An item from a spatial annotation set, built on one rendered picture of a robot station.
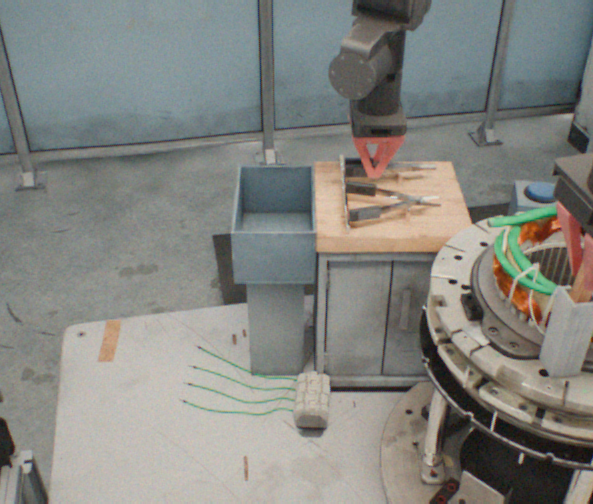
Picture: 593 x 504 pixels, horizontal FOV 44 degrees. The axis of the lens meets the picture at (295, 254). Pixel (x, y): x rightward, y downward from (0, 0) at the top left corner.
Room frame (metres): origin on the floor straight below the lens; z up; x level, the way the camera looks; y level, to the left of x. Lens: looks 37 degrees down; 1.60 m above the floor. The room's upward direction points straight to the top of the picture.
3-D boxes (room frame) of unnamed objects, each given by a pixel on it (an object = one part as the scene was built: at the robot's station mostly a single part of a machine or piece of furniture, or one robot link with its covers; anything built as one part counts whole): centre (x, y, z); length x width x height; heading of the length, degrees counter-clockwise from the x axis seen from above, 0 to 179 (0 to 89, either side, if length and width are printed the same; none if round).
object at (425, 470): (0.60, -0.18, 0.81); 0.07 x 0.03 x 0.01; 178
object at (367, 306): (0.84, -0.13, 0.91); 0.19 x 0.19 x 0.26; 0
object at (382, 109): (0.88, -0.11, 1.20); 0.10 x 0.07 x 0.07; 1
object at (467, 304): (0.57, -0.18, 1.10); 0.03 x 0.01 x 0.01; 5
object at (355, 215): (0.77, -0.09, 1.09); 0.04 x 0.01 x 0.02; 105
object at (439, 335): (0.62, -0.16, 1.06); 0.09 x 0.04 x 0.01; 6
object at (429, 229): (0.84, -0.13, 1.05); 0.20 x 0.19 x 0.02; 90
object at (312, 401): (0.71, -0.02, 0.80); 0.10 x 0.05 x 0.04; 175
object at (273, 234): (0.84, 0.03, 0.92); 0.17 x 0.11 x 0.28; 0
